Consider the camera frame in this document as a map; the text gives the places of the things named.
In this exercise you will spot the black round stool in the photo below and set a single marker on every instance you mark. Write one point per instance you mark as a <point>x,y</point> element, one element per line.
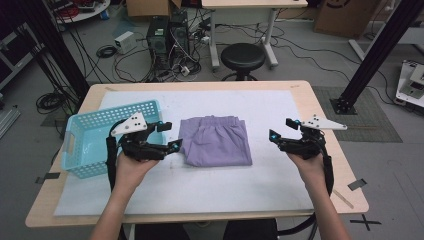
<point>242,56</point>

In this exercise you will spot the black tape cross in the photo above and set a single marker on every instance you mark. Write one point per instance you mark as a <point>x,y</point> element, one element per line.
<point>365,222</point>

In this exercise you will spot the person's dark clothed legs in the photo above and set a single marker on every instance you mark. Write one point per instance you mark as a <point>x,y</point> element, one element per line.
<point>250,230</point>

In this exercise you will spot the round white table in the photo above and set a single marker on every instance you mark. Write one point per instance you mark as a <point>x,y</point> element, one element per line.
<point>83,13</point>

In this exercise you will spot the grey shelf unit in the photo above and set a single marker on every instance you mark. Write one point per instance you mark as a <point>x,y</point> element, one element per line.
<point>13,56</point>

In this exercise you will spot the person's right hand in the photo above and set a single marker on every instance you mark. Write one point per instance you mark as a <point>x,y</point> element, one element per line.
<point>308,168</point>

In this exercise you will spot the light wooden table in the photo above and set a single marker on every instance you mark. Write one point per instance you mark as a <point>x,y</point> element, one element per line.
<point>320,100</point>

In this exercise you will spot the dark grey floor mat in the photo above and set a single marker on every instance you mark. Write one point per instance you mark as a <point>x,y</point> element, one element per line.
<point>366,130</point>

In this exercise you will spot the black metal stand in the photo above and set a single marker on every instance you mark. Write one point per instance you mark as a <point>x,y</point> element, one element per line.
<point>56,46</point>
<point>376,50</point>

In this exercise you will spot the white foam mat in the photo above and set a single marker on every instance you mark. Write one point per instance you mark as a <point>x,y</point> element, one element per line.
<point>206,190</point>

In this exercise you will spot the person's left hand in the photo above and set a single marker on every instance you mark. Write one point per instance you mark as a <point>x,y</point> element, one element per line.
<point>133,173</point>

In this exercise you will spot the small cardboard box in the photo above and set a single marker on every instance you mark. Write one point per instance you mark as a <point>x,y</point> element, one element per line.
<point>146,7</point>

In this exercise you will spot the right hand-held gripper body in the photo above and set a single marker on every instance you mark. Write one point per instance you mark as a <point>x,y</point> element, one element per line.
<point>308,143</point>

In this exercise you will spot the purple pants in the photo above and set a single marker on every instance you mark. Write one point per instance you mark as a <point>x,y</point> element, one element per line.
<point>216,143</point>

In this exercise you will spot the light blue plastic basket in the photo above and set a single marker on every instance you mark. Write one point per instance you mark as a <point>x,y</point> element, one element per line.
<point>85,141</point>

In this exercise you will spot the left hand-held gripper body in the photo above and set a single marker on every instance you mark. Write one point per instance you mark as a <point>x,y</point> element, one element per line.
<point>136,148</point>

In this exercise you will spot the thin wooden stick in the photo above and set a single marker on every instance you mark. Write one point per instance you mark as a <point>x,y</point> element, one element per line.
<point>345,200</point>

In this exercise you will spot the white desk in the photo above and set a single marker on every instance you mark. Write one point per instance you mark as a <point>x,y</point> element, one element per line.
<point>253,3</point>

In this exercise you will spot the black tape strip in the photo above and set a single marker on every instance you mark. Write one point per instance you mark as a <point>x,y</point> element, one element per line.
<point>48,176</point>
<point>357,184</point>

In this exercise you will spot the black computer tower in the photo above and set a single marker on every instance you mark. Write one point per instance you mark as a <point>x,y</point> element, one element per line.
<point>157,40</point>

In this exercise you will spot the small white box device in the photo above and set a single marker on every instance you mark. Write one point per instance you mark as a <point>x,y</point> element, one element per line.
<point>125,41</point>

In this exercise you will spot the large cardboard box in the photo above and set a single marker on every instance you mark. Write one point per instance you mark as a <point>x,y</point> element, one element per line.
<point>346,16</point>

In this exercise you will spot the white machine part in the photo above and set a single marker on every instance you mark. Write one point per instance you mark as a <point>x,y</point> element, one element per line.
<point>411,83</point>

